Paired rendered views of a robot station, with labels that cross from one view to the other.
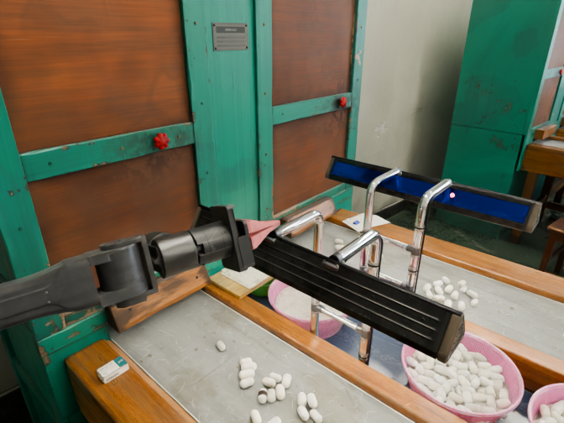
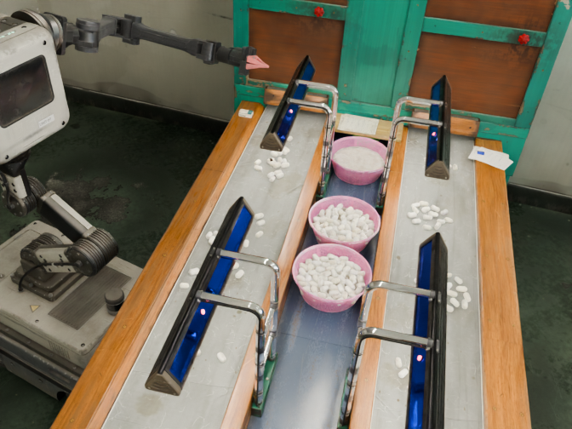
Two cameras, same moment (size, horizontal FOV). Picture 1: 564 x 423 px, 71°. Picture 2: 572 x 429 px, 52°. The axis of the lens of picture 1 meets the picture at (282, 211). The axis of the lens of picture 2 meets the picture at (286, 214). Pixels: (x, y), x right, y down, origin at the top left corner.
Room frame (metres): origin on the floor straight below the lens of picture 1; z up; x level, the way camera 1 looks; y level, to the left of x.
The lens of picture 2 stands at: (-0.32, -1.72, 2.16)
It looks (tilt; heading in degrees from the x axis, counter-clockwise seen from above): 40 degrees down; 59
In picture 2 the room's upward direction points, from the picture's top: 4 degrees clockwise
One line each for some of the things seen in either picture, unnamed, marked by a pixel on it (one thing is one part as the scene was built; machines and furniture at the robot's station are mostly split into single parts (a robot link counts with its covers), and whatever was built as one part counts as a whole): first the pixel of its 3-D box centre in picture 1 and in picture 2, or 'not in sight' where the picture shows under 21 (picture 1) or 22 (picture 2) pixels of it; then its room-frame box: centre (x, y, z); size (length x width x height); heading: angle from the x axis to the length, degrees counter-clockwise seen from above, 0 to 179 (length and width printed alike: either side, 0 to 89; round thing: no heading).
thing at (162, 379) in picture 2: not in sight; (208, 280); (0.03, -0.76, 1.08); 0.62 x 0.08 x 0.07; 49
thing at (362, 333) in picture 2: not in sight; (386, 364); (0.39, -1.08, 0.90); 0.20 x 0.19 x 0.45; 49
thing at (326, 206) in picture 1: (310, 216); (444, 122); (1.43, -0.11, 0.83); 0.30 x 0.06 x 0.07; 139
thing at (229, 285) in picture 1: (260, 266); (365, 127); (1.14, 0.07, 0.77); 0.33 x 0.15 x 0.01; 139
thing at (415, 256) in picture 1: (400, 249); (409, 158); (1.03, -0.35, 0.90); 0.20 x 0.19 x 0.45; 49
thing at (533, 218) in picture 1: (418, 186); (441, 121); (1.09, -0.40, 1.08); 0.62 x 0.08 x 0.07; 49
